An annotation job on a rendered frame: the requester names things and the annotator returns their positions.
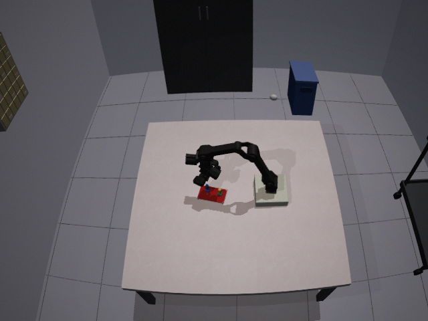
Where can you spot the red circuit board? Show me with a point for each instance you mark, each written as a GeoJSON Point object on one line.
{"type": "Point", "coordinates": [212, 194]}

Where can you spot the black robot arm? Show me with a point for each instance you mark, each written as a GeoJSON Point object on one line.
{"type": "Point", "coordinates": [205, 155]}

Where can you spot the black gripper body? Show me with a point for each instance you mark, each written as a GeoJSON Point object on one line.
{"type": "Point", "coordinates": [200, 180]}

